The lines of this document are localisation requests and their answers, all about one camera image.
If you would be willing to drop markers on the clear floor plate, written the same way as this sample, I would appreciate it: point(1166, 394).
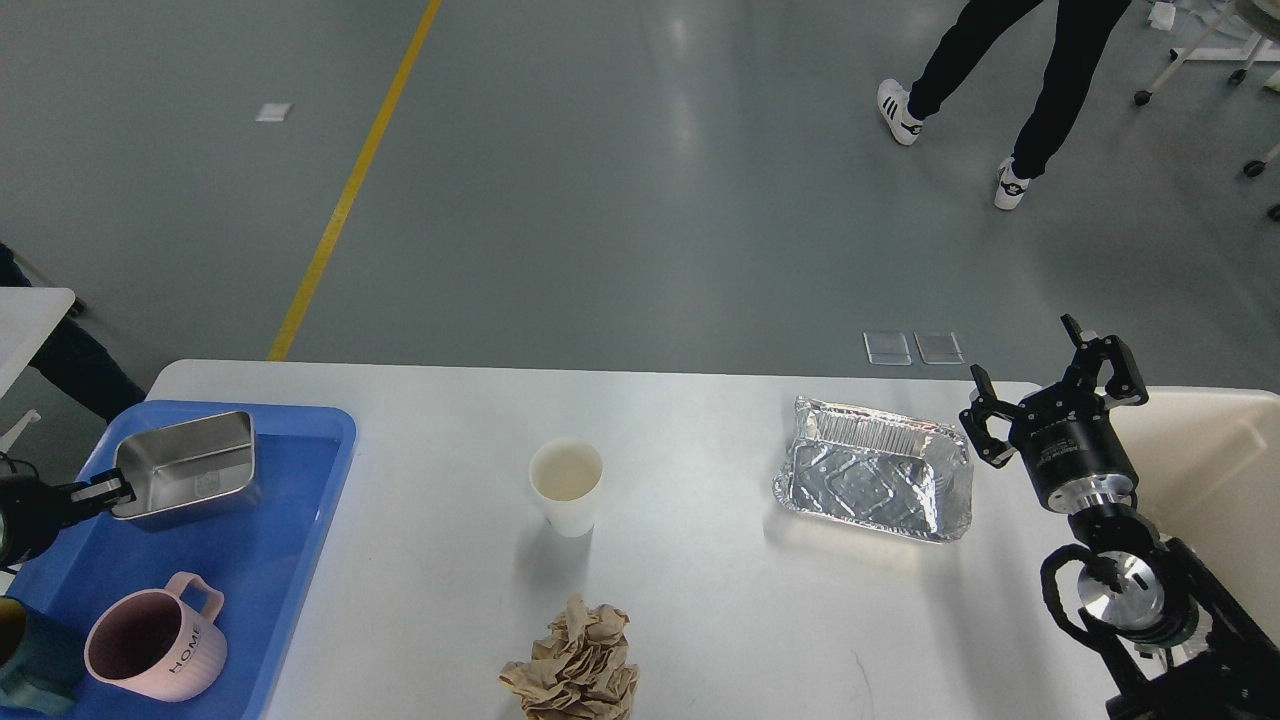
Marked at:
point(887, 348)
point(939, 347)

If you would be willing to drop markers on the blue plastic tray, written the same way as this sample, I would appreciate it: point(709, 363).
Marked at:
point(261, 557)

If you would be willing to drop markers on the white side table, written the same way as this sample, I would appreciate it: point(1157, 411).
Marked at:
point(28, 315)

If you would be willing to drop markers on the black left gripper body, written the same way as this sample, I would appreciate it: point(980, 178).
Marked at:
point(34, 513)

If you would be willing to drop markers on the left clear floor plate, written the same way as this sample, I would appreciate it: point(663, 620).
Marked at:
point(887, 348)

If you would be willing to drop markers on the aluminium foil tray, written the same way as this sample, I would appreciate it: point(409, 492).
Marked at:
point(867, 468)

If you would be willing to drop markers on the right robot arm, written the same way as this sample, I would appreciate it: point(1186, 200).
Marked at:
point(1176, 642)

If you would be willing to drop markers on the white paper cup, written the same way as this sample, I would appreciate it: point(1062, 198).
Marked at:
point(566, 475)

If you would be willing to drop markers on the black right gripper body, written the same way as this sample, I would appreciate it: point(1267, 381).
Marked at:
point(1071, 451)

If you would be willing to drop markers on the beige plastic bin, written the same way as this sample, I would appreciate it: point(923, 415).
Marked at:
point(1207, 460)

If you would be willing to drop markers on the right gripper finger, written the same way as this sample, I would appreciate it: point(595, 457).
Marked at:
point(984, 405)
point(1102, 369)

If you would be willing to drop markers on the steel rectangular container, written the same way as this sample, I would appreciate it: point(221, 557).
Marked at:
point(189, 471)

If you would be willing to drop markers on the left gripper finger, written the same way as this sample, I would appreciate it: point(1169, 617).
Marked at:
point(100, 493)

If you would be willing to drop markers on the pink ribbed mug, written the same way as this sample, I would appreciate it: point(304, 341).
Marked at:
point(162, 643)

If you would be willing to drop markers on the crumpled brown paper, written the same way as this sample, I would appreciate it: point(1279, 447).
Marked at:
point(579, 670)

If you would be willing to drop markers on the right clear floor plate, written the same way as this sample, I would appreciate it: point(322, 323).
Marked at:
point(939, 347)

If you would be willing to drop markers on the dark seated person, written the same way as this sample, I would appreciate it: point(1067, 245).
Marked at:
point(74, 362)

